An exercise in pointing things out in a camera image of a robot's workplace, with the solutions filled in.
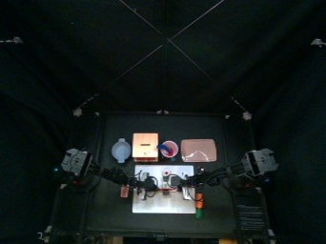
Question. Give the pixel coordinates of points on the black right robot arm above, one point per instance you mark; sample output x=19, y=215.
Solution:
x=221, y=174

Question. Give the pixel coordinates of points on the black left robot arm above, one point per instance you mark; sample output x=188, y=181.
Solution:
x=106, y=172

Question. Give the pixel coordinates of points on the toy sushi roll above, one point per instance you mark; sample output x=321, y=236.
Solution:
x=168, y=173

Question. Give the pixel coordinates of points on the orange toy block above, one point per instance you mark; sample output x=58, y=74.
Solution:
x=125, y=191

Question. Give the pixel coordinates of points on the orange toy carrot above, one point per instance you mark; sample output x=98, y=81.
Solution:
x=198, y=205

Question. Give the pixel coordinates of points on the pink cup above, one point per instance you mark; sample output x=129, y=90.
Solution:
x=172, y=149

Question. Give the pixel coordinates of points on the blue spoon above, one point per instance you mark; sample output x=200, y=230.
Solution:
x=164, y=148

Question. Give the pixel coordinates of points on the pink square tray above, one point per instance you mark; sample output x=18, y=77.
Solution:
x=198, y=150

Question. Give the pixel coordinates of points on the wooden box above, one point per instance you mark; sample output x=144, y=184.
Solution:
x=145, y=149

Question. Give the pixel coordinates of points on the light blue bowl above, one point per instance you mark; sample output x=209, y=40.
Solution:
x=122, y=151

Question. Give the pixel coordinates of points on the white printed label sheet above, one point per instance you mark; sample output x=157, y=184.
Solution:
x=250, y=218

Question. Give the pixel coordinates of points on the silver frame clamp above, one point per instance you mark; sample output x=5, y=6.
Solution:
x=248, y=115
x=317, y=42
x=77, y=111
x=15, y=40
x=162, y=111

